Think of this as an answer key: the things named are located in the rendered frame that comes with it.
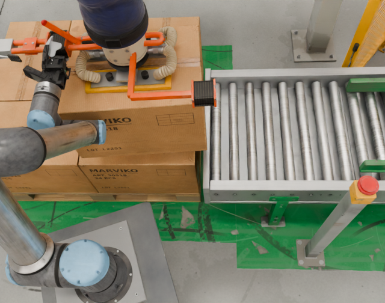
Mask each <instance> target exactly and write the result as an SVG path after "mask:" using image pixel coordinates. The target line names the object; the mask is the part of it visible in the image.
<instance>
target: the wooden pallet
mask: <svg viewBox="0 0 385 303"><path fill-rule="evenodd" d="M202 72H203V75H204V71H203V62H202ZM200 167H201V151H200ZM12 194H13V196H14V197H15V199H16V200H17V201H135V202H146V201H147V202H201V184H199V193H198V194H183V193H40V192H12Z"/></svg>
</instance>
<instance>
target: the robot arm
mask: <svg viewBox="0 0 385 303"><path fill-rule="evenodd" d="M53 38H54V36H51V37H50V38H49V40H48V41H47V43H46V45H45V46H44V49H43V53H42V71H39V70H37V69H34V68H32V67H30V66H26V67H25V68H24V69H23V71H24V74H25V75H26V77H28V78H30V79H33V80H35V81H37V82H38V83H37V84H36V86H35V90H34V94H33V97H32V102H31V106H30V109H29V113H28V116H27V122H26V123H27V126H28V127H25V126H22V127H10V128H0V246H1V247H2V248H3V249H4V251H5V252H6V253H7V257H6V260H5V263H6V264H7V266H6V267H5V273H6V276H7V278H8V280H9V281H10V282H11V283H12V284H15V285H19V286H33V287H57V288H71V289H80V291H81V293H82V294H83V295H84V296H85V297H86V298H88V299H89V300H92V301H94V302H106V301H110V300H112V299H114V298H115V297H116V296H118V295H119V294H120V293H121V291H122V290H123V289H124V287H125V285H126V282H127V278H128V270H127V267H126V264H125V262H124V261H123V259H122V258H121V257H120V256H119V255H117V254H116V253H114V252H111V251H106V250H105V248H104V247H103V246H102V245H100V244H99V243H97V242H95V241H92V240H88V239H81V240H77V241H75V242H73V243H55V242H53V240H52V239H51V237H50V236H48V235H47V234H45V233H42V232H39V231H38V230H37V229H36V227H35V225H34V224H33V223H32V221H31V220H30V219H29V217H28V215H27V214H26V213H25V211H24V210H23V209H22V207H21V206H20V204H19V203H18V202H17V200H16V199H15V197H14V196H13V194H12V193H11V192H10V190H9V189H8V188H7V186H6V185H5V183H4V182H3V180H2V179H1V177H11V176H18V175H22V174H26V173H30V172H32V171H35V170H37V169H38V168H40V167H41V166H42V165H43V163H44V161H45V160H48V159H51V158H54V157H56V156H59V155H62V154H65V153H68V152H70V151H73V150H76V149H79V148H81V147H85V146H89V145H92V144H98V145H100V144H104V143H105V141H106V124H105V122H104V121H103V120H62V119H61V117H60V116H59V114H58V106H59V102H60V97H61V92H62V91H61V90H64V89H65V86H66V81H67V79H69V76H70V71H71V68H67V67H66V65H67V64H66V62H67V61H68V60H69V58H65V57H61V56H55V54H56V51H57V50H59V49H61V48H62V44H61V43H57V42H54V41H53ZM54 56H55V57H54ZM49 57H54V58H50V59H49ZM67 71H69V75H68V76H67V74H66V72H67Z"/></svg>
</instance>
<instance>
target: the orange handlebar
mask: <svg viewBox="0 0 385 303"><path fill-rule="evenodd" d="M145 37H146V38H159V40H145V41H144V46H159V45H162V44H163V43H164V42H165V35H164V34H163V33H162V32H146V33H145ZM75 38H77V39H78V40H80V41H81V42H82V41H87V40H88V41H90V40H92V39H91V38H90V36H80V37H75ZM45 41H46V39H45V38H41V39H37V37H30V38H25V39H24V40H14V41H13V44H14V46H23V48H13V49H11V54H25V55H38V53H41V52H43V49H44V46H43V47H39V46H40V44H45ZM68 49H69V51H81V50H92V49H102V47H100V46H98V45H97V44H96V43H93V44H74V45H68ZM136 62H137V53H136V52H134V53H132V56H130V62H129V77H128V93H127V96H128V98H129V99H131V101H139V100H162V99H186V98H191V90H188V91H165V92H153V93H134V90H135V72H136Z"/></svg>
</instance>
